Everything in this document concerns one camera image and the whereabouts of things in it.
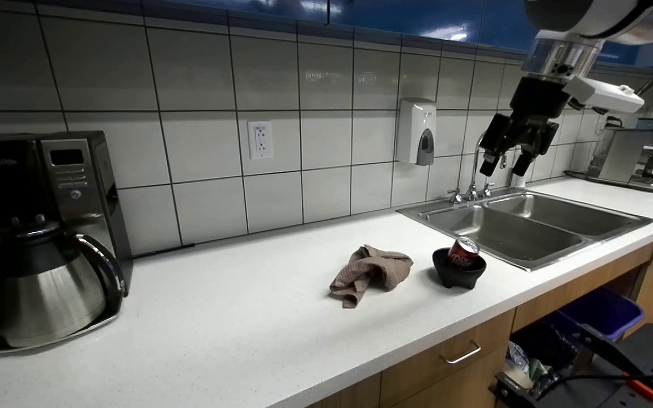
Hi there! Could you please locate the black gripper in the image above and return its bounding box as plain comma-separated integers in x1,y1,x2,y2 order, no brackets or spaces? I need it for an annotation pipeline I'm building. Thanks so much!
475,72,570,181

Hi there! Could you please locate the red soda can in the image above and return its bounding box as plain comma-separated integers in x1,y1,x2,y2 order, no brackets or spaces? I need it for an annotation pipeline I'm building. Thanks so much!
449,238,480,269

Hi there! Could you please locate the black bowl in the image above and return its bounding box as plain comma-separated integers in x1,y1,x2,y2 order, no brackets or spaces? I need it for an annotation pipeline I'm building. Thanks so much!
430,244,490,289

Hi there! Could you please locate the chrome faucet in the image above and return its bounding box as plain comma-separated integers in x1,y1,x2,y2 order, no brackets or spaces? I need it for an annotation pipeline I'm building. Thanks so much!
464,153,490,202

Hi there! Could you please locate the steel double sink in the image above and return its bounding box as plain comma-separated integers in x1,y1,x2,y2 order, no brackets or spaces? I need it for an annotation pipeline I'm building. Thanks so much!
399,186,653,275

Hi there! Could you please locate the silver espresso machine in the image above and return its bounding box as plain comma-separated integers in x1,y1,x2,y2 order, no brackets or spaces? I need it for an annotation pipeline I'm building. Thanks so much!
564,110,653,195

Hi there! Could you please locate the blue upper cabinet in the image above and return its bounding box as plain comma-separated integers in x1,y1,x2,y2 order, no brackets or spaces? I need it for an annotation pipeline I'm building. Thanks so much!
132,0,653,78

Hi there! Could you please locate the brown cloth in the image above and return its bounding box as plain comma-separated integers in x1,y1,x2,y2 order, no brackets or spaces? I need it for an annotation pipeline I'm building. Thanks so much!
326,242,415,310

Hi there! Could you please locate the blue plastic bin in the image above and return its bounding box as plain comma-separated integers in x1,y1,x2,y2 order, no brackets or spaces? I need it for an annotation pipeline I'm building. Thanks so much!
557,288,645,344

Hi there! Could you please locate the black plastic bin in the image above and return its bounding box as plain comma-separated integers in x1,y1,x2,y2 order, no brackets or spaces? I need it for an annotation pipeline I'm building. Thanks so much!
508,314,581,373

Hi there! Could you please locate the wooden base cabinet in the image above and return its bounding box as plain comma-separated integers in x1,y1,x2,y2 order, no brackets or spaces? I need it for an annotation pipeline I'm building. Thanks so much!
306,238,653,408

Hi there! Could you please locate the black coffee maker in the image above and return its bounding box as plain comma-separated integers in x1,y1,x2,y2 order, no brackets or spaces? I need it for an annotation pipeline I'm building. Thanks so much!
0,129,134,357

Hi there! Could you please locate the steel coffee carafe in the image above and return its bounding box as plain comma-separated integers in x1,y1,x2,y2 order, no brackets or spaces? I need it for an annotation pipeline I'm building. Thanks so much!
0,225,127,352

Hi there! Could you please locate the white wall soap dispenser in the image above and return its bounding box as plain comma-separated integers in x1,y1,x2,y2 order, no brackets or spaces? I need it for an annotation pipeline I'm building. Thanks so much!
394,100,439,167

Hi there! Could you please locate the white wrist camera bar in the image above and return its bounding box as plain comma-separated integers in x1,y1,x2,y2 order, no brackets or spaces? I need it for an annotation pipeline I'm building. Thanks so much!
559,71,645,117

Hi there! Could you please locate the metal drawer handle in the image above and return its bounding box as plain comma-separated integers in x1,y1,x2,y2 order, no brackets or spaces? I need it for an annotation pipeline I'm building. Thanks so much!
439,340,485,369

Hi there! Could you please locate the white wall outlet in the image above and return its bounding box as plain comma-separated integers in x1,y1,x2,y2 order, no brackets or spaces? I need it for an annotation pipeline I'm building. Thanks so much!
246,121,276,164

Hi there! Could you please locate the orange handled tool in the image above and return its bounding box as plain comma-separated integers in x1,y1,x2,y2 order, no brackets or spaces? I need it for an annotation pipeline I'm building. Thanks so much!
618,371,653,404

